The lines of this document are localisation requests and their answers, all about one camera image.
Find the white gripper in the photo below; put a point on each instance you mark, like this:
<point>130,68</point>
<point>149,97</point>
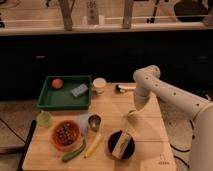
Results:
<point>131,112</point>

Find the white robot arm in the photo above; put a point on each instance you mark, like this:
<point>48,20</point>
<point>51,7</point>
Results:
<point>199,109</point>

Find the beige box in bowl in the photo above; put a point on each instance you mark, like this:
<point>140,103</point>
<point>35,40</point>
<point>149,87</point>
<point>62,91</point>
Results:
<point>121,145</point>

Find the black bowl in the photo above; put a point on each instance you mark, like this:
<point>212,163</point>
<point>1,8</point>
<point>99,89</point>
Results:
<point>112,141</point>

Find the small metal cup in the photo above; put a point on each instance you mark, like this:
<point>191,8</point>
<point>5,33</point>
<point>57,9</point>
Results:
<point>94,122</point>

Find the white paper cup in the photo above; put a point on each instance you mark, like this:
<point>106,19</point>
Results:
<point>99,85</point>

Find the yellow banana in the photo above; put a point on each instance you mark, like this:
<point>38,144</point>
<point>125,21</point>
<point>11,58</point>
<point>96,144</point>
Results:
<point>92,146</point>

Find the clear plastic cup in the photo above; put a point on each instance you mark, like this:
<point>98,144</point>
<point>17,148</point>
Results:
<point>82,120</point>

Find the grey sponge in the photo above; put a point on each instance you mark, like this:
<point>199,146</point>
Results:
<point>80,90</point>

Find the green plastic tray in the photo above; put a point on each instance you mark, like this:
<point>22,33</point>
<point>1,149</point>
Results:
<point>62,99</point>

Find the orange bowl with beans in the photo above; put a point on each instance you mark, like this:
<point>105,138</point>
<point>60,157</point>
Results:
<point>65,135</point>

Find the orange fruit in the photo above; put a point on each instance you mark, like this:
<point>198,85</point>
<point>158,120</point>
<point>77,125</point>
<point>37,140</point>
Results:
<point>57,83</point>

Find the green cucumber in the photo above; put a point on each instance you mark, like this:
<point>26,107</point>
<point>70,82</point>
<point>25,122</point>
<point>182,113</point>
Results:
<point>75,153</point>

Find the green plastic cup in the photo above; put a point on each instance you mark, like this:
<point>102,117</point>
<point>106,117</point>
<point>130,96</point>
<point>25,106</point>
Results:
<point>44,119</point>

